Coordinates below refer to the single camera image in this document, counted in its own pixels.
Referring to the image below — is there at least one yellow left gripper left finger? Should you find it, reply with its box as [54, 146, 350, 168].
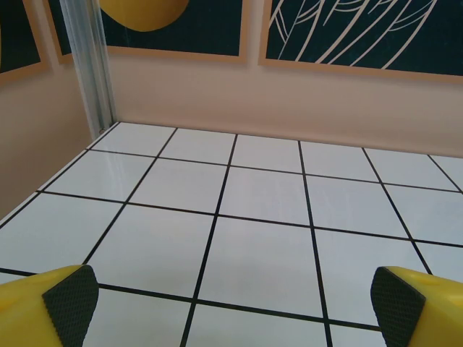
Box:
[0, 264, 101, 347]

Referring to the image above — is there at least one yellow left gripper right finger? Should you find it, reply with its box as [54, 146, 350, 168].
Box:
[370, 266, 463, 347]

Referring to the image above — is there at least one aluminium corner post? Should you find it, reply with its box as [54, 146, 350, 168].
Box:
[59, 0, 119, 137]

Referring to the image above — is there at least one narrow yellow oval wall panel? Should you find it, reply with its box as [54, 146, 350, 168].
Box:
[46, 0, 250, 66]

